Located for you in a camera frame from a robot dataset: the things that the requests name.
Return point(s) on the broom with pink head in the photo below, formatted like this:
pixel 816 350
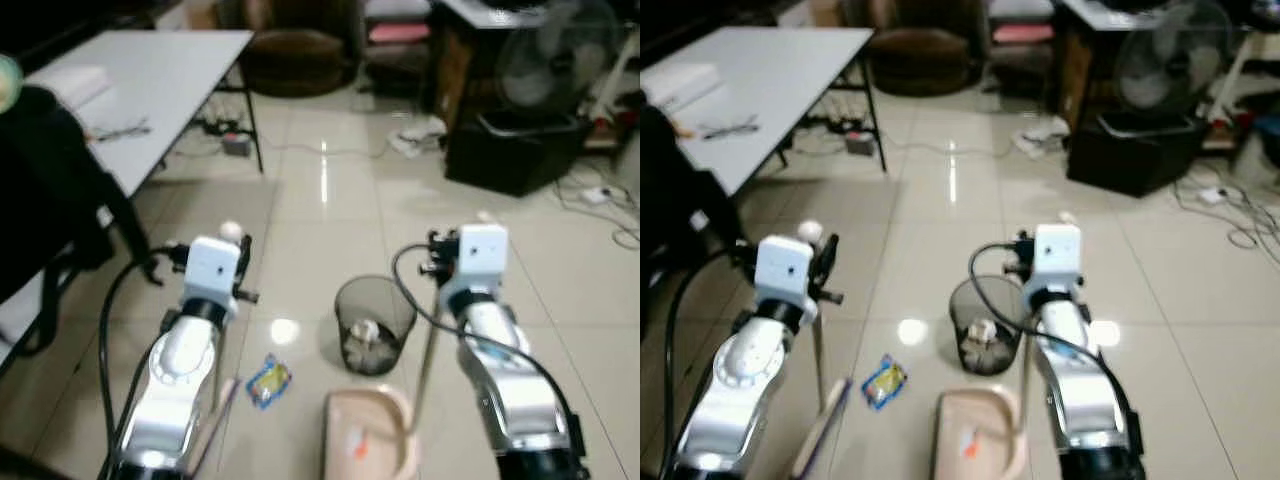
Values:
pixel 825 430
pixel 218 430

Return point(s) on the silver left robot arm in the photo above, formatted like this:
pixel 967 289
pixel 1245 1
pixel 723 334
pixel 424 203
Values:
pixel 180 370
pixel 745 370

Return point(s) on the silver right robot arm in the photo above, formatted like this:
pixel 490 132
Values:
pixel 510 390
pixel 1085 390

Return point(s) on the dark floor fan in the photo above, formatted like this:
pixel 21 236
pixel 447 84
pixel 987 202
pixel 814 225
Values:
pixel 1170 55
pixel 555 55

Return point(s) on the crumpled white paper ball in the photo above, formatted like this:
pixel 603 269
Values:
pixel 366 330
pixel 981 331

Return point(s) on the blue yellow snack wrapper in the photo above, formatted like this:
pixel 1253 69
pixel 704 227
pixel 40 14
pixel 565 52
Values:
pixel 268 381
pixel 884 381

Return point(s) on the white crumpled cloth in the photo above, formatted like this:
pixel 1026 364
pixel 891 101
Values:
pixel 420 135
pixel 1042 135

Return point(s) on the black storage box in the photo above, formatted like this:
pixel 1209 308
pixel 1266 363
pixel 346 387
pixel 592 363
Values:
pixel 515 155
pixel 1135 155

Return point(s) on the grey power strip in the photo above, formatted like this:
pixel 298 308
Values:
pixel 859 143
pixel 236 143

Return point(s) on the white power strip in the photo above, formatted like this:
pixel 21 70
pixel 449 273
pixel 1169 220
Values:
pixel 596 195
pixel 1214 195

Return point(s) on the dark pens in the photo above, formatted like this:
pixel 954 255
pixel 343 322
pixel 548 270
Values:
pixel 730 127
pixel 125 130

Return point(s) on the black chair with jacket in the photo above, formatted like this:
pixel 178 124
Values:
pixel 45 190
pixel 670 200

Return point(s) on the white table with black legs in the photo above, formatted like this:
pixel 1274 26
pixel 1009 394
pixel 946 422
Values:
pixel 170 75
pixel 790 70

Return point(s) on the small orange scrap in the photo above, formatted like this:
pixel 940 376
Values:
pixel 970 446
pixel 360 447

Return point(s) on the chair with pink cushion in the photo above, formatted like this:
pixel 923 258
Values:
pixel 1022 32
pixel 398 32

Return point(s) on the brown armchair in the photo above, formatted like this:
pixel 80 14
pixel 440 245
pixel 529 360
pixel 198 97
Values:
pixel 920 55
pixel 295 55

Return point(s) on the white foam block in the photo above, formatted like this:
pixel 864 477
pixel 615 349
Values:
pixel 70 85
pixel 685 83

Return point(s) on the green round object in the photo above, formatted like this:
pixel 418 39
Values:
pixel 8 82

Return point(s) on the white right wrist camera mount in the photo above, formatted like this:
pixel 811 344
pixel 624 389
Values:
pixel 1058 252
pixel 482 255

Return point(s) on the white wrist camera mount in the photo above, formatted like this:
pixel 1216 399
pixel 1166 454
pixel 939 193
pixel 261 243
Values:
pixel 1058 252
pixel 212 268
pixel 482 255
pixel 782 268

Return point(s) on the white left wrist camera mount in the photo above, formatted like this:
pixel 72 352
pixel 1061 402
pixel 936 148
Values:
pixel 782 268
pixel 212 268

